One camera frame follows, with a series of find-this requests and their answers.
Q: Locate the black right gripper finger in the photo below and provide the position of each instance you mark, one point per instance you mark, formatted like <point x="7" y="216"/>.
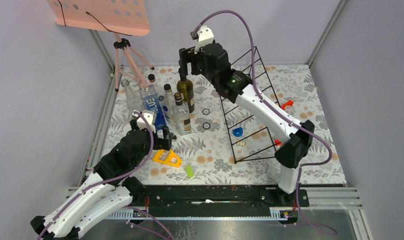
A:
<point x="194" y="68"/>
<point x="186" y="55"/>

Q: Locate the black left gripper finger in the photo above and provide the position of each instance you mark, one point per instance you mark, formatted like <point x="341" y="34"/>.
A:
<point x="167" y="138"/>
<point x="134" y="125"/>

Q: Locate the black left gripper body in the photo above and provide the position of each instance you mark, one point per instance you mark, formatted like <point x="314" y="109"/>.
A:
<point x="159" y="143"/>

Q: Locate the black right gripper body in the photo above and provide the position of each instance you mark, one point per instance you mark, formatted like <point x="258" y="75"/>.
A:
<point x="198" y="57"/>

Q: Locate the clear bottle black label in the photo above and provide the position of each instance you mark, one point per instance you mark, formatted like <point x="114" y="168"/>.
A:
<point x="133" y="101"/>

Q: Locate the dark green wine bottle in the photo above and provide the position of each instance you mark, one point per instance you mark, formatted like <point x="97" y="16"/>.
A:
<point x="186" y="88"/>

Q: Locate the clear square bottle black cap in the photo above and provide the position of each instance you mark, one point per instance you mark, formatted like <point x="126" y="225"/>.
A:
<point x="182" y="114"/>

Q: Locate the blue square glass bottle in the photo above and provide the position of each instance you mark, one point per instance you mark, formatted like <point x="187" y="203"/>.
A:
<point x="152" y="103"/>

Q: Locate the clear round bottle gold label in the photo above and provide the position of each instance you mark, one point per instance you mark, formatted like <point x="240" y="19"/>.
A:
<point x="167" y="104"/>

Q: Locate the clear bottle blue gold emblem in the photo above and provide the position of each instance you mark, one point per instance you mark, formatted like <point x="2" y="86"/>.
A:
<point x="160" y="92"/>

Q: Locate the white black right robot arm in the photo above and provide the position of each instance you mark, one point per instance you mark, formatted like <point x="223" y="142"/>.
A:
<point x="212" y="62"/>

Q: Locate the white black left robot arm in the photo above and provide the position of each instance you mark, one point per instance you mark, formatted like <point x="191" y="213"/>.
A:
<point x="108" y="188"/>

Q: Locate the red block near rack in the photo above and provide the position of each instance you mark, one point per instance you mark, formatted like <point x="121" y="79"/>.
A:
<point x="277" y="142"/>

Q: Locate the green flat block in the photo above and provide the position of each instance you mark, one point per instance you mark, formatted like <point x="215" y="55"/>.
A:
<point x="189" y="171"/>

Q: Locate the poker chip near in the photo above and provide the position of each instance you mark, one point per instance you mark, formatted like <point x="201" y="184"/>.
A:
<point x="206" y="126"/>

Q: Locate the poker chip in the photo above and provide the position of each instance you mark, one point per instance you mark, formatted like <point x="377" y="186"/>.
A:
<point x="206" y="126"/>
<point x="205" y="111"/>

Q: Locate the poker chip middle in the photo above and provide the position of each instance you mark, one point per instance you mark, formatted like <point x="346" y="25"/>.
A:
<point x="205" y="111"/>

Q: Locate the pink music stand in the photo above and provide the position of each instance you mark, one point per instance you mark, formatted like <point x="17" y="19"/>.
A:
<point x="122" y="18"/>

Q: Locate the blue arch toy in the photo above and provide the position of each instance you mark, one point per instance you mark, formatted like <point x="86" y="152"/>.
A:
<point x="237" y="132"/>

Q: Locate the cream chess piece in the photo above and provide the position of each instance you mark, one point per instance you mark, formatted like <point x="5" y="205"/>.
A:
<point x="241" y="143"/>

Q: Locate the red arch block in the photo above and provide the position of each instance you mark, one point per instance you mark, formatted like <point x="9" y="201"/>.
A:
<point x="287" y="105"/>

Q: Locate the yellow triangle frame toy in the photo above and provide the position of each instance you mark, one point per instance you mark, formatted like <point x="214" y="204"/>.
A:
<point x="167" y="157"/>

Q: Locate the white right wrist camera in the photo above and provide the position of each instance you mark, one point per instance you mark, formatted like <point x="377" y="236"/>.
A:
<point x="203" y="35"/>

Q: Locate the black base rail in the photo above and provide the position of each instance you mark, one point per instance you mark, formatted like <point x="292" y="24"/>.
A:
<point x="217" y="201"/>

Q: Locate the black wire wine rack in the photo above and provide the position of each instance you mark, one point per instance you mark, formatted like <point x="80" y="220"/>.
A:
<point x="259" y="138"/>

